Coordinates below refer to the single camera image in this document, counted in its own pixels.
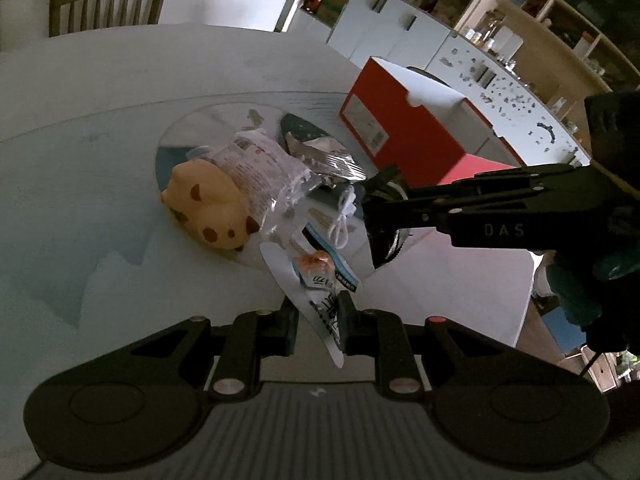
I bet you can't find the white usb cable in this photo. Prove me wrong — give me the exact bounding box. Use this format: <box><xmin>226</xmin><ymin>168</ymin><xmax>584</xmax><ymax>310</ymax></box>
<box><xmin>326</xmin><ymin>183</ymin><xmax>358</xmax><ymax>250</ymax></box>

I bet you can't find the white sticker covered cabinet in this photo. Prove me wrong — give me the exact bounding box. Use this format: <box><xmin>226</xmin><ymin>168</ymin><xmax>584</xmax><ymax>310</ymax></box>
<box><xmin>288</xmin><ymin>0</ymin><xmax>590</xmax><ymax>166</ymax></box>

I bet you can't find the yellow cookie plush toy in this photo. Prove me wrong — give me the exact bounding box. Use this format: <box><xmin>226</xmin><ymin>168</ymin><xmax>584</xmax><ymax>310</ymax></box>
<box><xmin>160</xmin><ymin>158</ymin><xmax>260</xmax><ymax>250</ymax></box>

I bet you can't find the silver foil snack bag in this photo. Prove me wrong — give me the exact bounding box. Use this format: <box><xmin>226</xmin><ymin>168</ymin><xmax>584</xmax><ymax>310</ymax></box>
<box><xmin>284</xmin><ymin>132</ymin><xmax>367</xmax><ymax>186</ymax></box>

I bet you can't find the wooden open shelf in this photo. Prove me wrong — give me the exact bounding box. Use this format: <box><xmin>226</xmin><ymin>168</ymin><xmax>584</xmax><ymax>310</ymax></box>
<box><xmin>449</xmin><ymin>0</ymin><xmax>640</xmax><ymax>111</ymax></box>

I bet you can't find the wooden chair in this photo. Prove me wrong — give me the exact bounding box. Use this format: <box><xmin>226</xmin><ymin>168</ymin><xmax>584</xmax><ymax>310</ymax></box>
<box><xmin>49</xmin><ymin>0</ymin><xmax>164</xmax><ymax>38</ymax></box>

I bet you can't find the pink clear plastic bag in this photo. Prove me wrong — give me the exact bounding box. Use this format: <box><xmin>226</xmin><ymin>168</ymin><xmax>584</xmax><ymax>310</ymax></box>
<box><xmin>194</xmin><ymin>128</ymin><xmax>321</xmax><ymax>238</ymax></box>

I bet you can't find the white printed pouch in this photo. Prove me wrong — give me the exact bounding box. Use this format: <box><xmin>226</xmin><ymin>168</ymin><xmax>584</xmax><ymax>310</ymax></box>
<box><xmin>260</xmin><ymin>242</ymin><xmax>348</xmax><ymax>368</ymax></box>

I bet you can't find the red cardboard box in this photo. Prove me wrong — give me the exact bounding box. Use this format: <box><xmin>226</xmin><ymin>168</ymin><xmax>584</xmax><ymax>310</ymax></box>
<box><xmin>340</xmin><ymin>58</ymin><xmax>522</xmax><ymax>188</ymax></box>

